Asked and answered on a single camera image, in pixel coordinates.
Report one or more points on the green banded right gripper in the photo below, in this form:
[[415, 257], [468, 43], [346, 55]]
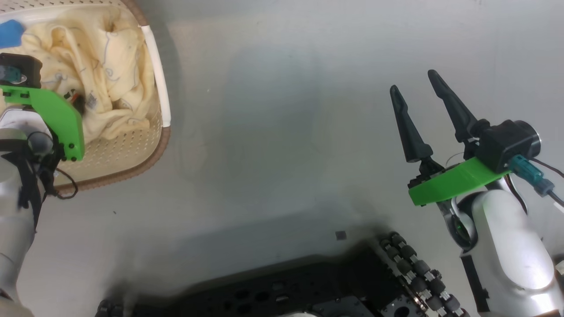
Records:
[[454, 185]]

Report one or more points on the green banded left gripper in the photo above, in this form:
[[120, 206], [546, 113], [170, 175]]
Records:
[[57, 116]]

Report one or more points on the cream line print garment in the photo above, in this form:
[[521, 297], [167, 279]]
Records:
[[88, 39]]

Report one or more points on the blue cloth piece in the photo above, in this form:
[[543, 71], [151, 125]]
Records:
[[9, 34]]

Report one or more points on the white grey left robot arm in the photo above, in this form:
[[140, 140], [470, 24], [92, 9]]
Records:
[[13, 229]]

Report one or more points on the black wheeled robot base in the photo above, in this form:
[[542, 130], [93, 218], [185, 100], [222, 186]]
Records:
[[308, 286]]

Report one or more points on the cream perforated laundry basket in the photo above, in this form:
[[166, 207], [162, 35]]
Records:
[[132, 149]]

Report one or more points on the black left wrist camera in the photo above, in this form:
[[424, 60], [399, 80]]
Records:
[[26, 64]]

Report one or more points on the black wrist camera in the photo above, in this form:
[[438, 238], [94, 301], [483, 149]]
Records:
[[26, 64], [506, 141]]

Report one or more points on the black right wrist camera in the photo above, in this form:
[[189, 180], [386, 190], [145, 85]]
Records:
[[506, 141]]

